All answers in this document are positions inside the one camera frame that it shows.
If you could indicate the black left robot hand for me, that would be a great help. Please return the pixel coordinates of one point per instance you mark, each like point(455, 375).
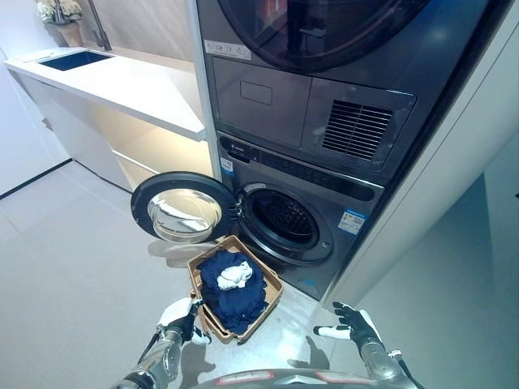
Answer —
point(181, 318)

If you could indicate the white crumpled garment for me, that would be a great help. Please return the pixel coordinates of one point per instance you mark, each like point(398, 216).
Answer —
point(235, 276)

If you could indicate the grey metal faucet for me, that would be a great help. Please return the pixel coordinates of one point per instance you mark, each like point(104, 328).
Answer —
point(99, 24)

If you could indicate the robot torso with red trim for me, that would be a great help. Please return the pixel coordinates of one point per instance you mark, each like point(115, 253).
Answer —
point(284, 380)

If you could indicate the dark blue sink basin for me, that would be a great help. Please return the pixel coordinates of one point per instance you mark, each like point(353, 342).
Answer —
point(77, 61)

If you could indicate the dark blue garment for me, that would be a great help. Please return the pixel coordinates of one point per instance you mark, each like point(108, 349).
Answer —
point(237, 293)

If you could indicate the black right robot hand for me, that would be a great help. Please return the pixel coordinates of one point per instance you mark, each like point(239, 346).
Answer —
point(359, 322)

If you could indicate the white counter cabinet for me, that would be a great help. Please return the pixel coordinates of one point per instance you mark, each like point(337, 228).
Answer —
point(109, 101)

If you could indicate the round washing machine door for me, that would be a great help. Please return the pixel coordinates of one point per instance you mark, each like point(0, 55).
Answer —
point(182, 210)

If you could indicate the grey front-load washing machine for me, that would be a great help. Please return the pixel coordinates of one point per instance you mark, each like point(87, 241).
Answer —
point(308, 219)

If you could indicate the white flower bouquet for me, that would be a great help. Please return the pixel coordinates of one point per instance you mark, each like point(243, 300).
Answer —
point(58, 9)

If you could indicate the beige flower pot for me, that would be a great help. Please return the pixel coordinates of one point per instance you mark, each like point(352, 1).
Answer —
point(71, 34)

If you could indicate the brown woven laundry basket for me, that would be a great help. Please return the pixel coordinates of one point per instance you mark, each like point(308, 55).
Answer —
point(235, 289)

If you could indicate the grey stacked dryer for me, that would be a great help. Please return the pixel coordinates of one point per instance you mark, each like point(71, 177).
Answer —
point(324, 73)

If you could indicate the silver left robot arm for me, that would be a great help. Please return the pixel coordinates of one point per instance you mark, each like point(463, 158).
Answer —
point(156, 358)

